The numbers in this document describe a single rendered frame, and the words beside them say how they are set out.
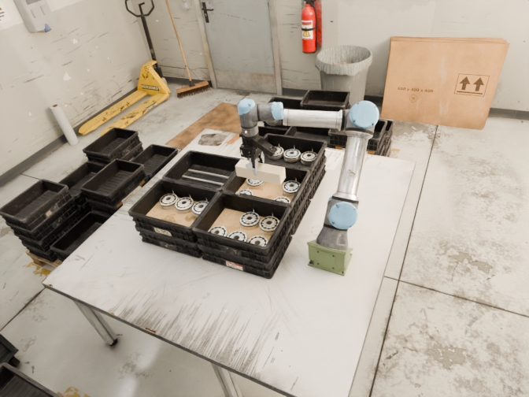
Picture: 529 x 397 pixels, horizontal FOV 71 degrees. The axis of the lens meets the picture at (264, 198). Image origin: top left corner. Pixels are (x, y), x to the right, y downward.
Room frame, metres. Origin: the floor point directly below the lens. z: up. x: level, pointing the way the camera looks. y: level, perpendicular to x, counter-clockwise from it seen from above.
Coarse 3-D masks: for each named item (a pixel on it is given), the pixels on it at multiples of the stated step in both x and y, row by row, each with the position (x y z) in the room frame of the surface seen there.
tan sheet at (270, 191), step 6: (246, 186) 1.67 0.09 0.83; (264, 186) 1.65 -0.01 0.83; (270, 186) 1.64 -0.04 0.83; (276, 186) 1.63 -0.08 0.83; (282, 186) 1.63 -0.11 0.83; (258, 192) 1.60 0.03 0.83; (264, 192) 1.59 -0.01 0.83; (270, 192) 1.59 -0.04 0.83; (276, 192) 1.58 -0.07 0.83; (282, 192) 1.57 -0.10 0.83; (270, 198) 1.53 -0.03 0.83
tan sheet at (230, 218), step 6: (228, 210) 1.49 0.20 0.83; (234, 210) 1.48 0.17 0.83; (222, 216) 1.45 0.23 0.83; (228, 216) 1.44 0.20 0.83; (234, 216) 1.44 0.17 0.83; (240, 216) 1.43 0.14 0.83; (216, 222) 1.41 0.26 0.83; (222, 222) 1.40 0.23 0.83; (228, 222) 1.39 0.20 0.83; (234, 222) 1.39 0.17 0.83; (228, 228) 1.35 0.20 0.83; (234, 228) 1.34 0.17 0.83; (240, 228) 1.34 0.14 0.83; (258, 228) 1.32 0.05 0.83; (228, 234) 1.31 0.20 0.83; (246, 234) 1.29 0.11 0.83; (252, 234) 1.29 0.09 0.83; (258, 234) 1.28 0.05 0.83
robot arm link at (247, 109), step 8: (240, 104) 1.45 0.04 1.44; (248, 104) 1.44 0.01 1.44; (256, 104) 1.47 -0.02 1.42; (240, 112) 1.44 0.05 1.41; (248, 112) 1.43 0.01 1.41; (256, 112) 1.43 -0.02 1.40; (240, 120) 1.45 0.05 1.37; (248, 120) 1.43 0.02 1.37; (256, 120) 1.43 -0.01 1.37; (248, 128) 1.43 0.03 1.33
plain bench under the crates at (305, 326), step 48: (192, 144) 2.44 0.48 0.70; (240, 144) 2.34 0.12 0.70; (144, 192) 1.93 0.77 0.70; (384, 192) 1.59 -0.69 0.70; (96, 240) 1.54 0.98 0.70; (384, 240) 1.23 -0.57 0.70; (48, 288) 1.27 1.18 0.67; (96, 288) 1.20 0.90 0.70; (144, 288) 1.15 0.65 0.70; (192, 288) 1.11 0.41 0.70; (240, 288) 1.07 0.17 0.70; (288, 288) 1.03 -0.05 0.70; (336, 288) 0.99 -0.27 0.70; (192, 336) 0.86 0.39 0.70; (240, 336) 0.83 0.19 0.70; (288, 336) 0.79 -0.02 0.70; (336, 336) 0.76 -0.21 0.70; (288, 384) 0.60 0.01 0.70; (336, 384) 0.58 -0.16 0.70
